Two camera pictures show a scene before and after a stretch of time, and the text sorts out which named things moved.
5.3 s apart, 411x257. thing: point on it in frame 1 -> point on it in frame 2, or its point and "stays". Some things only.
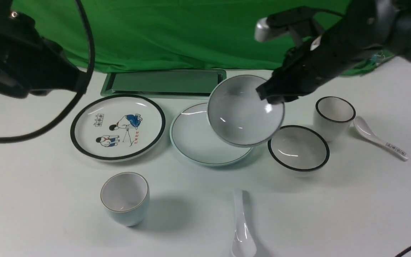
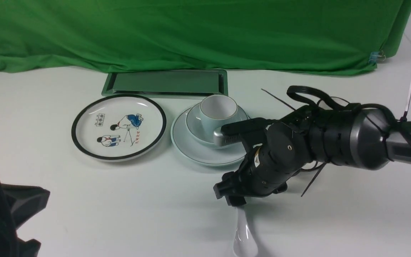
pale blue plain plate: [191, 132] stays
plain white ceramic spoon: [244, 244] stays
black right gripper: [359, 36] -> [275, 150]
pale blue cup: [126, 196] -> [217, 110]
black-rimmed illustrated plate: [117, 128] stays
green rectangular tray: [197, 84] stays
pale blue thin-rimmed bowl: [238, 115] -> [195, 126]
